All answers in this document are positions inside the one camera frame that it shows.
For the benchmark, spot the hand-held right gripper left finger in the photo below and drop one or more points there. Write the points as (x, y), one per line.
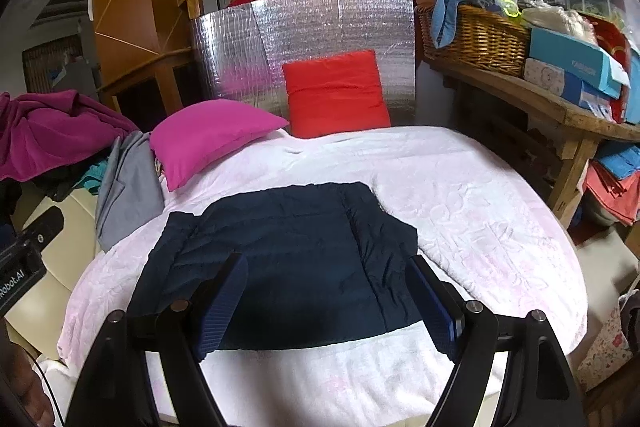
(222, 307)

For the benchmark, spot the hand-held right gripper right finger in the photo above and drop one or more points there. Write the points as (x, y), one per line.
(435, 307)

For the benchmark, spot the navy blue padded jacket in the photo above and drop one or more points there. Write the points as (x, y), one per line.
(300, 257)

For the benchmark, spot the pink red folded clothes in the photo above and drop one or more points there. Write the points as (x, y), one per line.
(610, 192)

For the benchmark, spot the cream leather sofa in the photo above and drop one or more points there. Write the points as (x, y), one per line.
(65, 267)

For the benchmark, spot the white pink blanket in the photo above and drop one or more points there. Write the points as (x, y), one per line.
(475, 217)

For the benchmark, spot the teal garment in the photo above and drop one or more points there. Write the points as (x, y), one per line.
(92, 179)

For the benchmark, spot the grey garment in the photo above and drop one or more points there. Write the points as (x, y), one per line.
(130, 192)

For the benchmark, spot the magenta fleece garment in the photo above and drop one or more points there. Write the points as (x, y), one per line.
(50, 132)

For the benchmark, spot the white cloth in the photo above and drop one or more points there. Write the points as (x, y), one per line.
(55, 372)

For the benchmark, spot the magenta pillow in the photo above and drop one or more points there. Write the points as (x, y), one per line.
(210, 137)

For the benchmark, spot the red orange pillow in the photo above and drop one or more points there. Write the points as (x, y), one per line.
(335, 97)

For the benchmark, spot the wooden side table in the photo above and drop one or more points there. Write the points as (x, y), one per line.
(550, 104)

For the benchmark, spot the blue folded cloth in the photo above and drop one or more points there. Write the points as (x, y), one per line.
(620, 159)

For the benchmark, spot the white and blue box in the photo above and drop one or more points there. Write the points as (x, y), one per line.
(555, 82)

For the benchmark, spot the wicker basket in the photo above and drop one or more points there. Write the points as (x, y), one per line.
(480, 42)

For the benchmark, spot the teal cardboard box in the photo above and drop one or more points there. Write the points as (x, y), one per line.
(570, 57)

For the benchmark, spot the light blue cloth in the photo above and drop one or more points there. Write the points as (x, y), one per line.
(445, 12)

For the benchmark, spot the white plastic bag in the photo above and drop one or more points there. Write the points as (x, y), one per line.
(555, 19)

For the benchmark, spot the red bag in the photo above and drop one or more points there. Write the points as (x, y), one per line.
(612, 42)

